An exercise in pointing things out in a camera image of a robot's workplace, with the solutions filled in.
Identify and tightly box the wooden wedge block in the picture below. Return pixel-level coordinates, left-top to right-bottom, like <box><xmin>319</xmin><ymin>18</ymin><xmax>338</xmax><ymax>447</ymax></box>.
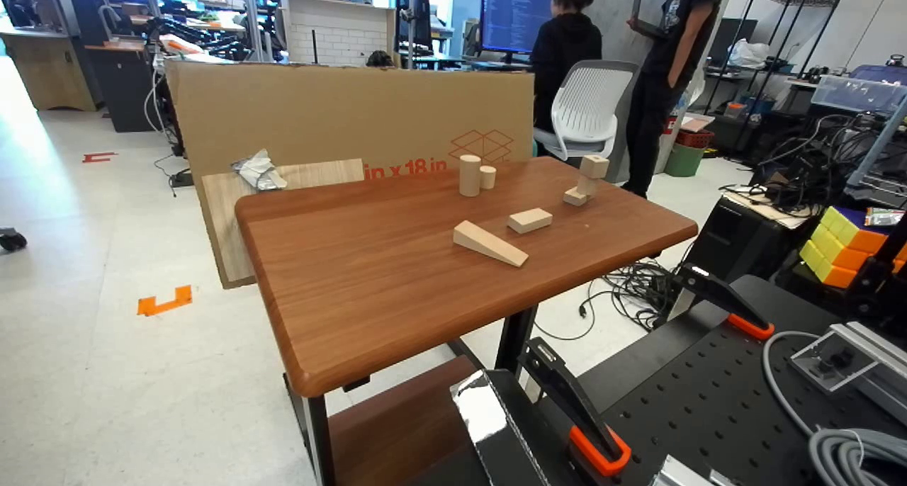
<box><xmin>453</xmin><ymin>220</ymin><xmax>530</xmax><ymax>269</ymax></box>

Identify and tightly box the rectangular wooden block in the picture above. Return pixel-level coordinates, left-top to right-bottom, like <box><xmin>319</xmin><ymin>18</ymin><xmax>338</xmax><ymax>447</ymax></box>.
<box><xmin>507</xmin><ymin>208</ymin><xmax>554</xmax><ymax>234</ymax></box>

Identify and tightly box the tall wooden cylinder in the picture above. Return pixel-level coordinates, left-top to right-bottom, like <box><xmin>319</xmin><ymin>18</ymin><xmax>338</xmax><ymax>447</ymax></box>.
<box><xmin>458</xmin><ymin>154</ymin><xmax>483</xmax><ymax>198</ymax></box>

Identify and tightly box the large cardboard sheet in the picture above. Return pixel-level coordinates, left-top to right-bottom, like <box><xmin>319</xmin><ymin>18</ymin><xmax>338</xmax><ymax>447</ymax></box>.
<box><xmin>164</xmin><ymin>60</ymin><xmax>536</xmax><ymax>210</ymax></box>

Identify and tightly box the white office chair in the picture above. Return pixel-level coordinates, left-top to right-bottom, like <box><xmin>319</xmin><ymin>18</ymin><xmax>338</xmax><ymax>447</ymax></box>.
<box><xmin>533</xmin><ymin>60</ymin><xmax>640</xmax><ymax>163</ymax></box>

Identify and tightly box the crumpled grey plastic bag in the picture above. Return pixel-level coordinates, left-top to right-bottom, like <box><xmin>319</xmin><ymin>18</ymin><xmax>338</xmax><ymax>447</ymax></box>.
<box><xmin>231</xmin><ymin>149</ymin><xmax>288</xmax><ymax>192</ymax></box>

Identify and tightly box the person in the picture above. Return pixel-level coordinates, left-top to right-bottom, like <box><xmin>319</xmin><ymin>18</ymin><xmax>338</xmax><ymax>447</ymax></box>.
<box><xmin>621</xmin><ymin>0</ymin><xmax>727</xmax><ymax>199</ymax></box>
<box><xmin>529</xmin><ymin>0</ymin><xmax>604</xmax><ymax>158</ymax></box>

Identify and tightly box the monitor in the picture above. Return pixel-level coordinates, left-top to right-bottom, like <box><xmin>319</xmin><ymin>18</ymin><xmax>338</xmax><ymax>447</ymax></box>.
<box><xmin>480</xmin><ymin>0</ymin><xmax>554</xmax><ymax>56</ymax></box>

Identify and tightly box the black clamp with orange tip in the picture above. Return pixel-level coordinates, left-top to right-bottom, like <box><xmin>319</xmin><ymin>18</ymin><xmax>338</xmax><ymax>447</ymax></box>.
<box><xmin>517</xmin><ymin>337</ymin><xmax>632</xmax><ymax>478</ymax></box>
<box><xmin>672</xmin><ymin>264</ymin><xmax>776</xmax><ymax>341</ymax></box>

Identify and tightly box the light wood board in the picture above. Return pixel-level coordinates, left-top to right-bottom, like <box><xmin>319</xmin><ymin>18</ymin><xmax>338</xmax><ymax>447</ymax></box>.
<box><xmin>201</xmin><ymin>158</ymin><xmax>366</xmax><ymax>290</ymax></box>

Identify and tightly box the white brick pattern panel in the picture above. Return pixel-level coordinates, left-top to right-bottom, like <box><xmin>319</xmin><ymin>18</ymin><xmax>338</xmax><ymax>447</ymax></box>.
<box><xmin>279</xmin><ymin>0</ymin><xmax>398</xmax><ymax>68</ymax></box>

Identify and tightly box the green bucket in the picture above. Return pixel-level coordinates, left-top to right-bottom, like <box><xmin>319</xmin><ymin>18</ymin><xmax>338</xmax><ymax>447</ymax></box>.
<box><xmin>663</xmin><ymin>143</ymin><xmax>706</xmax><ymax>179</ymax></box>

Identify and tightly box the red basket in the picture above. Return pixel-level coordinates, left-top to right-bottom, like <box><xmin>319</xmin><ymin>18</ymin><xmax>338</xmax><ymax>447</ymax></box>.
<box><xmin>675</xmin><ymin>128</ymin><xmax>716</xmax><ymax>150</ymax></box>

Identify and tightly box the black computer case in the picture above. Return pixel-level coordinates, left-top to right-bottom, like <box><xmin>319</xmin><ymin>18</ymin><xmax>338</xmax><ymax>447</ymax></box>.
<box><xmin>682</xmin><ymin>194</ymin><xmax>805</xmax><ymax>286</ymax></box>

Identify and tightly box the orange tape mark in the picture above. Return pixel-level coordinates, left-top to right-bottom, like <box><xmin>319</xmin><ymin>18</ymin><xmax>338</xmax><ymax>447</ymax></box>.
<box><xmin>137</xmin><ymin>284</ymin><xmax>193</xmax><ymax>317</ymax></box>

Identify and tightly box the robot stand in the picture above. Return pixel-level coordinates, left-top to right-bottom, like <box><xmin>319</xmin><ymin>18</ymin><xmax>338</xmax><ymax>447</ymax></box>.
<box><xmin>407</xmin><ymin>273</ymin><xmax>907</xmax><ymax>486</ymax></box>

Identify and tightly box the large yellow orange puzzle cube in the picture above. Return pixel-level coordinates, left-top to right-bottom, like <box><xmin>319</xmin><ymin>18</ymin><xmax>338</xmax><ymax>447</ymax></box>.
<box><xmin>799</xmin><ymin>205</ymin><xmax>907</xmax><ymax>290</ymax></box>

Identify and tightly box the clear plastic bin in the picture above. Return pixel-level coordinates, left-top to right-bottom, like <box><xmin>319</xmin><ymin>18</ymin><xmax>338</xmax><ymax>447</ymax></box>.
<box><xmin>810</xmin><ymin>74</ymin><xmax>907</xmax><ymax>116</ymax></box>

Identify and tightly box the tangle of black cables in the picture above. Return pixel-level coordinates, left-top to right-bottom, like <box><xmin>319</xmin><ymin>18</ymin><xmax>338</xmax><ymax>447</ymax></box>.
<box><xmin>533</xmin><ymin>258</ymin><xmax>685</xmax><ymax>342</ymax></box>

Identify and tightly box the heap of black cables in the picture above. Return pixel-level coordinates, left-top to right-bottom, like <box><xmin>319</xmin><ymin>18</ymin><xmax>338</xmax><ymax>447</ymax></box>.
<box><xmin>744</xmin><ymin>112</ymin><xmax>895</xmax><ymax>219</ymax></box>

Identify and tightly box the black wire shelf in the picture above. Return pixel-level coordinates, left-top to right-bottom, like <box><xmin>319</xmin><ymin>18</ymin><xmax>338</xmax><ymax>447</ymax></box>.
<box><xmin>703</xmin><ymin>0</ymin><xmax>855</xmax><ymax>155</ymax></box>

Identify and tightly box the aluminium profile bracket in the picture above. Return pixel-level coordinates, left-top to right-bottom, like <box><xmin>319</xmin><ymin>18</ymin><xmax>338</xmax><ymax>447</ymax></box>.
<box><xmin>789</xmin><ymin>322</ymin><xmax>907</xmax><ymax>427</ymax></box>

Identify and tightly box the coil of grey cable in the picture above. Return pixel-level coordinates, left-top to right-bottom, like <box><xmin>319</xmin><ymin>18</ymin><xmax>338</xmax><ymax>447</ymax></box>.
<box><xmin>762</xmin><ymin>330</ymin><xmax>907</xmax><ymax>486</ymax></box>

